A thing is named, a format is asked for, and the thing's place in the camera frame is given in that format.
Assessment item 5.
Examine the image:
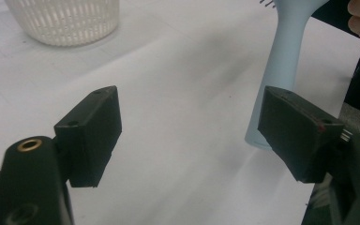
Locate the white paper sheet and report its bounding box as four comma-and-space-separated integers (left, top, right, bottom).
0, 0, 360, 225

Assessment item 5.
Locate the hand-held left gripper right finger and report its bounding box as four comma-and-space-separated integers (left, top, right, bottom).
257, 85, 347, 185

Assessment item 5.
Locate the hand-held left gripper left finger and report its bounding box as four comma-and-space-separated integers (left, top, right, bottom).
53, 85, 123, 188

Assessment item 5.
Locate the white plastic basket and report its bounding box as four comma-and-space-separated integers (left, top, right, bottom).
4, 0, 121, 48

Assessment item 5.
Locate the light blue hairbrush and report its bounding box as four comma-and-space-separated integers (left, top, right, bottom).
244, 0, 331, 150

